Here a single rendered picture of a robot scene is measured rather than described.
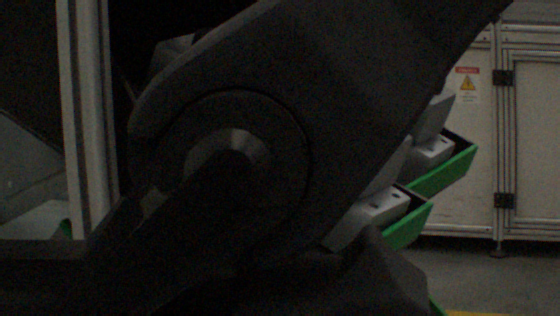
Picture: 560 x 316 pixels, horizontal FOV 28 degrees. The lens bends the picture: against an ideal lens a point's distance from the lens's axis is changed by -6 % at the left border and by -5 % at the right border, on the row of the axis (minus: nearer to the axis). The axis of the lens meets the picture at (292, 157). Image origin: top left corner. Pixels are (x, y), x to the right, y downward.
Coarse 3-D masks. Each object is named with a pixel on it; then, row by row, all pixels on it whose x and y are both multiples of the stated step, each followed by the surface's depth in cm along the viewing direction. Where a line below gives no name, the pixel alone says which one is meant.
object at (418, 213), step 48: (0, 0) 60; (48, 0) 58; (144, 0) 71; (192, 0) 69; (0, 48) 61; (48, 48) 59; (144, 48) 71; (0, 96) 61; (48, 96) 59; (48, 144) 60
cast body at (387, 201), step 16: (400, 160) 61; (384, 176) 60; (368, 192) 59; (384, 192) 61; (400, 192) 62; (352, 208) 59; (368, 208) 59; (384, 208) 59; (400, 208) 61; (352, 224) 59; (384, 224) 60; (336, 240) 60; (352, 240) 59
